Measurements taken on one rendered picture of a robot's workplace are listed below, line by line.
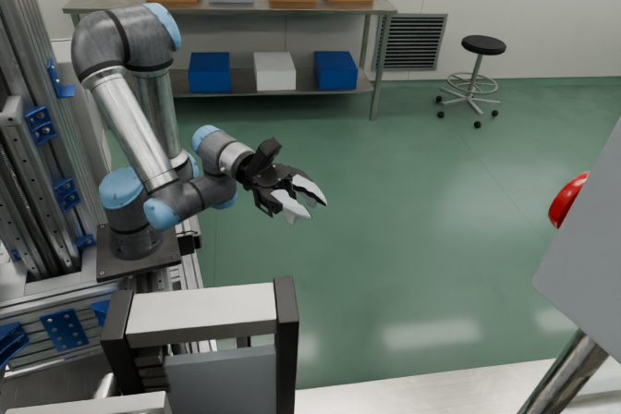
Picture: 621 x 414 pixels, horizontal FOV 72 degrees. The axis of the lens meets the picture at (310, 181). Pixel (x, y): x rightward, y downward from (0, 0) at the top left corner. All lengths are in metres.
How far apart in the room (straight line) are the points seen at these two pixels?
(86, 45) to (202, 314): 0.74
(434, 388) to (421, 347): 1.15
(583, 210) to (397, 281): 2.18
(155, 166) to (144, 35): 0.29
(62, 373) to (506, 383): 1.49
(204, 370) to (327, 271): 1.91
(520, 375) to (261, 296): 0.78
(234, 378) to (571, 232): 0.35
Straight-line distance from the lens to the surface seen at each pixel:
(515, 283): 2.57
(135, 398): 0.34
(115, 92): 1.00
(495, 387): 1.05
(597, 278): 0.19
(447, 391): 1.01
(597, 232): 0.18
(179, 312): 0.40
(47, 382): 1.94
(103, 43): 1.02
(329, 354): 2.05
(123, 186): 1.21
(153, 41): 1.07
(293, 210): 0.79
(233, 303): 0.40
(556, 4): 4.75
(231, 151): 0.92
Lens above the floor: 1.75
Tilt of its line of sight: 37 degrees down
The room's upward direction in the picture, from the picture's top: 3 degrees clockwise
